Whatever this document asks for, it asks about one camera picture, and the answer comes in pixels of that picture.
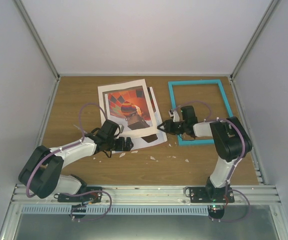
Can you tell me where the hot air balloon photo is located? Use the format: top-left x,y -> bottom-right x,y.
104,86 -> 167,151

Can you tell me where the turquoise picture frame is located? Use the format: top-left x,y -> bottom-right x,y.
168,79 -> 233,146

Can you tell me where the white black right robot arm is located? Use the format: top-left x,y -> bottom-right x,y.
157,105 -> 252,203

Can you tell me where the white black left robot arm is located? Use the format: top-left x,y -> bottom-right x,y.
18,120 -> 134,202

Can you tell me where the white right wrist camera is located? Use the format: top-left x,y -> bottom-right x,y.
169,109 -> 180,123

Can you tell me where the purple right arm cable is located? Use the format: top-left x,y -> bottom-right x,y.
172,99 -> 247,188

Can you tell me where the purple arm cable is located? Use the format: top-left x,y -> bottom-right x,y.
172,99 -> 247,188
26,102 -> 107,200

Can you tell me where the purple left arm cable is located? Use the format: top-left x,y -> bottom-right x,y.
26,102 -> 107,200

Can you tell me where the aluminium front rail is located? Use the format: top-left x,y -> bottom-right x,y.
11,184 -> 281,205

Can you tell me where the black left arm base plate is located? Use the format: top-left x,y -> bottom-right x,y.
54,186 -> 103,204

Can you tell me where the grey slotted cable duct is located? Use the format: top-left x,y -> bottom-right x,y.
22,204 -> 208,216

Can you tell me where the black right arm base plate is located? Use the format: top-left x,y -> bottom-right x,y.
183,186 -> 235,204

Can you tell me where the aluminium corner post left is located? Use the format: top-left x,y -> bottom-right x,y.
13,0 -> 60,81

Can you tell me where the aluminium corner post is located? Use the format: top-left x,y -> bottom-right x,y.
230,0 -> 280,81
13,0 -> 60,81

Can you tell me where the aluminium corner post right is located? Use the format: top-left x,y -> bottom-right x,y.
230,0 -> 280,81

